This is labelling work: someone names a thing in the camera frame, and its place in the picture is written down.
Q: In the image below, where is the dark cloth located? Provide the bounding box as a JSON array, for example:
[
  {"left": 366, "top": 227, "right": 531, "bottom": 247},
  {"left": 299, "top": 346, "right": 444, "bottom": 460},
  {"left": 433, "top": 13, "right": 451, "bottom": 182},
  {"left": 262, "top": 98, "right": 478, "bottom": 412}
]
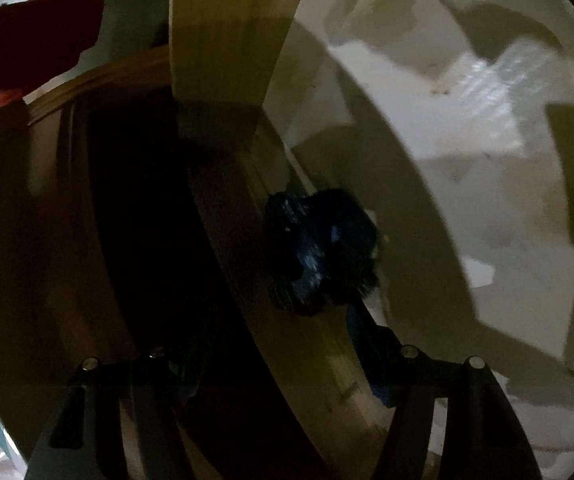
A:
[{"left": 265, "top": 188, "right": 382, "bottom": 317}]

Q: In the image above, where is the red underwear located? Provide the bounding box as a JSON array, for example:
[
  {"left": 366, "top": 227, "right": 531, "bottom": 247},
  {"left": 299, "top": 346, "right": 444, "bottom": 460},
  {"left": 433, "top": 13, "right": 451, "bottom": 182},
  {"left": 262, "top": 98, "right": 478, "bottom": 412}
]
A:
[{"left": 0, "top": 0, "right": 106, "bottom": 112}]

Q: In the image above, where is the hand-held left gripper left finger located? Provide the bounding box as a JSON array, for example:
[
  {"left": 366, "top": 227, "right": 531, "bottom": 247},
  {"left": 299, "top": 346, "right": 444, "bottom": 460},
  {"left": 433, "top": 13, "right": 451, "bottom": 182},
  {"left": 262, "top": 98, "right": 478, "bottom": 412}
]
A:
[{"left": 26, "top": 345, "right": 203, "bottom": 480}]

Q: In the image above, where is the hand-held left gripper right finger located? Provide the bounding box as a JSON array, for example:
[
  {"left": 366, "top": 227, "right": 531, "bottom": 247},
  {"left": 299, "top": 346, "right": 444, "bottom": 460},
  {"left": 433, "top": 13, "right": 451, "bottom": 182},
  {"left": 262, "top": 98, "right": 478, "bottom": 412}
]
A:
[{"left": 346, "top": 304, "right": 543, "bottom": 480}]

